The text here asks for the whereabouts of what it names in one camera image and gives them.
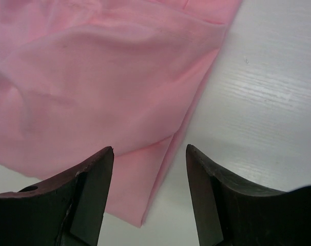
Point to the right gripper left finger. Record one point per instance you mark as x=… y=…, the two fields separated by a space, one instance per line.
x=66 y=209

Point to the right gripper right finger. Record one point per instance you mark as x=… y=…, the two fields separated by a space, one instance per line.
x=231 y=210

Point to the pink t-shirt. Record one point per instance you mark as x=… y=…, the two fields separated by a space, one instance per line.
x=77 y=76

